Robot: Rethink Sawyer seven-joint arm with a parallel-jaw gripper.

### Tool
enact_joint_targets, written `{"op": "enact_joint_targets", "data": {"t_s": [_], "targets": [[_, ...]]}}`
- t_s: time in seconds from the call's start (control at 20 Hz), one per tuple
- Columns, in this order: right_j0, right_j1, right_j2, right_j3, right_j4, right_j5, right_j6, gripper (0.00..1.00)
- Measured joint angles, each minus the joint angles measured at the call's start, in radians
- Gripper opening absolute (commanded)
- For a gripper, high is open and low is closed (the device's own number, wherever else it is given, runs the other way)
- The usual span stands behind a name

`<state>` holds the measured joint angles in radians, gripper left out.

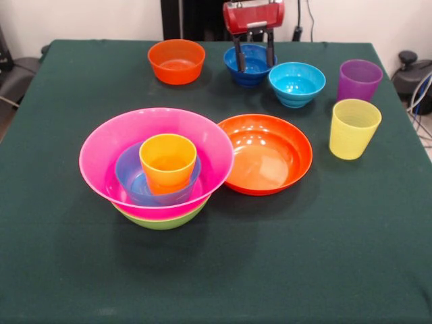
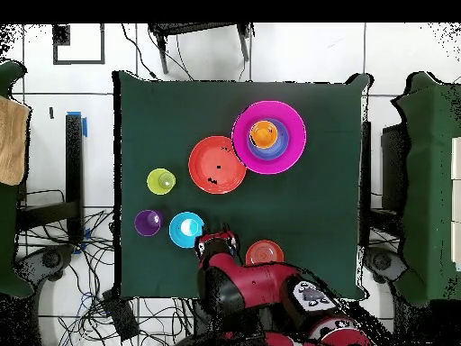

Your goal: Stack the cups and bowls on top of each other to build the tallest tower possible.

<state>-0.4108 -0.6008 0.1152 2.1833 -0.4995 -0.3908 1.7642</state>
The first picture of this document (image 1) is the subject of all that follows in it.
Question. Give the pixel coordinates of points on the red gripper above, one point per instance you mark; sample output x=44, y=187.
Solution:
x=253, y=15

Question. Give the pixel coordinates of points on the large pink plastic bowl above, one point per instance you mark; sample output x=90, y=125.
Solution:
x=209, y=141

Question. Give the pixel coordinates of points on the orange plastic cup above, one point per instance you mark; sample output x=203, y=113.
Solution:
x=168, y=189
x=167, y=162

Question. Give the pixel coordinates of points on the light blue translucent bowl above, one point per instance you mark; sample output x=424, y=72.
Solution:
x=130, y=172

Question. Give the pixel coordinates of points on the dark blue ribbed bowl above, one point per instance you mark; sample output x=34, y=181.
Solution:
x=254, y=64

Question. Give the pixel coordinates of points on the cyan ribbed bowl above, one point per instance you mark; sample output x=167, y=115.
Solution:
x=297, y=84

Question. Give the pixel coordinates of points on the orange translucent bowl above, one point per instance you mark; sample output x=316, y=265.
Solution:
x=175, y=67

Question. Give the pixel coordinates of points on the red-orange shallow bowl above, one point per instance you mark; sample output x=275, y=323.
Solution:
x=270, y=158

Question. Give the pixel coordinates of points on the purple plastic cup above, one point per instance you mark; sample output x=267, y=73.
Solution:
x=359, y=84

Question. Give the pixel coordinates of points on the yellow plastic cup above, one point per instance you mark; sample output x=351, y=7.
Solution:
x=352, y=135

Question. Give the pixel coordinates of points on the black floor device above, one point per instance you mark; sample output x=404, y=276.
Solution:
x=411, y=77

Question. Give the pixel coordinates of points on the green plastic bowl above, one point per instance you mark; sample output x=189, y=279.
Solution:
x=162, y=224

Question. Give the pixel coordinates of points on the dark green table cloth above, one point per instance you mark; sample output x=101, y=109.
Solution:
x=270, y=253

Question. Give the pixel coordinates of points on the dark grey chair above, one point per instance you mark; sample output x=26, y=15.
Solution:
x=18, y=77

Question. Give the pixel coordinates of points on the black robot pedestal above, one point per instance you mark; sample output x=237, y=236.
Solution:
x=202, y=20

